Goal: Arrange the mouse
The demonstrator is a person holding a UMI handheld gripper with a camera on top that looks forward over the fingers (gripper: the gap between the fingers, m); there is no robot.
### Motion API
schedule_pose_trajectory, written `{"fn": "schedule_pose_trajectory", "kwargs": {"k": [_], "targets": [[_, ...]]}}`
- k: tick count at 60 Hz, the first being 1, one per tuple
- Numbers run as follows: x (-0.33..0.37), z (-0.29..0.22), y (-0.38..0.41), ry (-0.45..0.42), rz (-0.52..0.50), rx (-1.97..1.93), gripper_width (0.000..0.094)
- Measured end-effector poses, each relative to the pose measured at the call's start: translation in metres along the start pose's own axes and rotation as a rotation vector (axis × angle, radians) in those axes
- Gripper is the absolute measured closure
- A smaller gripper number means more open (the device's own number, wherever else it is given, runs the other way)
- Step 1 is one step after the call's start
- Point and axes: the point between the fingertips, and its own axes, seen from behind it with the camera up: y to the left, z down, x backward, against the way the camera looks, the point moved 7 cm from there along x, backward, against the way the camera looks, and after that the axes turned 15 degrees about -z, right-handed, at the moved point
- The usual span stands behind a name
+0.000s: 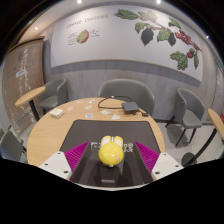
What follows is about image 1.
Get yellow computer mouse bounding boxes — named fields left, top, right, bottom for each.
left=98, top=134, right=125, bottom=167

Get white plant wall mural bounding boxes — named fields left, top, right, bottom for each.
left=50, top=3, right=204, bottom=83

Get small white box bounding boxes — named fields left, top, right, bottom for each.
left=49, top=107, right=65, bottom=119

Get grey upholstered chair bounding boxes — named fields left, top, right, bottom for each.
left=97, top=78, right=156, bottom=118
left=38, top=78, right=70, bottom=116
left=164, top=87, right=207, bottom=148
left=0, top=129, right=28, bottom=163

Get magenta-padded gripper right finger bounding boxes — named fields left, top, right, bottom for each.
left=132, top=141, right=184, bottom=184

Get small black hub box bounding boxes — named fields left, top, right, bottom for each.
left=121, top=101, right=141, bottom=114

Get brown wall board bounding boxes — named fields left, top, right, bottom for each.
left=1, top=37, right=46, bottom=136

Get long black cable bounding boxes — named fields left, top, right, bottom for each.
left=97, top=95, right=134, bottom=110

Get recessed ceiling lights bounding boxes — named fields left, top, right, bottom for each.
left=33, top=0, right=210, bottom=40

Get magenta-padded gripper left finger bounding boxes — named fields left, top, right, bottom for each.
left=38, top=140, right=93, bottom=183

